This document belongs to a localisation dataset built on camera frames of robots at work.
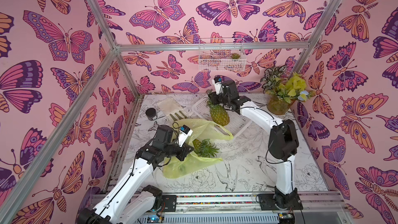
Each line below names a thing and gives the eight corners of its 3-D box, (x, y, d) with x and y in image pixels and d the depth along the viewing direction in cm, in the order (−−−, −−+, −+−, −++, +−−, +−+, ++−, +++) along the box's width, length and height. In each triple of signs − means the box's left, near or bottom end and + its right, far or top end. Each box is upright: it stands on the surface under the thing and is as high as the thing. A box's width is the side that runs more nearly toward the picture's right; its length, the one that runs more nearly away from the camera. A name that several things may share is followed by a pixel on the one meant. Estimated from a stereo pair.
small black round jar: (146, 121, 107) (144, 116, 103) (149, 113, 112) (146, 108, 107) (156, 121, 107) (154, 116, 103) (158, 113, 112) (156, 108, 107)
